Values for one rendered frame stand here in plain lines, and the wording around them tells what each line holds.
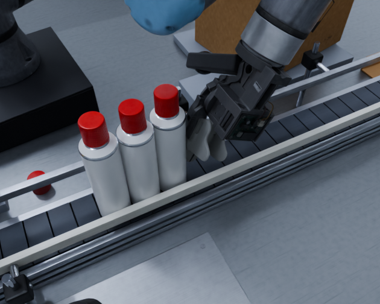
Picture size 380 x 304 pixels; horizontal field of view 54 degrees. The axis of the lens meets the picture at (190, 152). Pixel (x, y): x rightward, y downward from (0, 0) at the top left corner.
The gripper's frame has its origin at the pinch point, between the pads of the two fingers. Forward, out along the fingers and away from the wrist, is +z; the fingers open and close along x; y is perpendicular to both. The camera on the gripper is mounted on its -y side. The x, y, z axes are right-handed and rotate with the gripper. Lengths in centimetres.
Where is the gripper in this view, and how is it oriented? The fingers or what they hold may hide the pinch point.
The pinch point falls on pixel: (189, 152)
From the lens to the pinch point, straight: 61.7
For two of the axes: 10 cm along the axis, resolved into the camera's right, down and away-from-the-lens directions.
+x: 7.7, 0.2, 6.4
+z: -4.4, 7.4, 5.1
